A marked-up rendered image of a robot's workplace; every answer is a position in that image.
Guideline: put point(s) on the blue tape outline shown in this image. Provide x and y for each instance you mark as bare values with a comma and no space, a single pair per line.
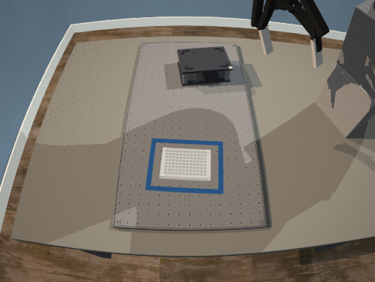
220,189

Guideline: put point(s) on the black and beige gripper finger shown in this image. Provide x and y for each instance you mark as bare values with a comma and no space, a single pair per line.
310,18
262,23

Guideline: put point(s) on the black rectangular frame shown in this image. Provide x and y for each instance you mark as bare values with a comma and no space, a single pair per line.
202,64

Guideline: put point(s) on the white well plate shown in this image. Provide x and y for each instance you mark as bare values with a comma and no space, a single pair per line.
185,164

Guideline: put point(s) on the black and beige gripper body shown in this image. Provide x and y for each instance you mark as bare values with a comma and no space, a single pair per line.
276,5

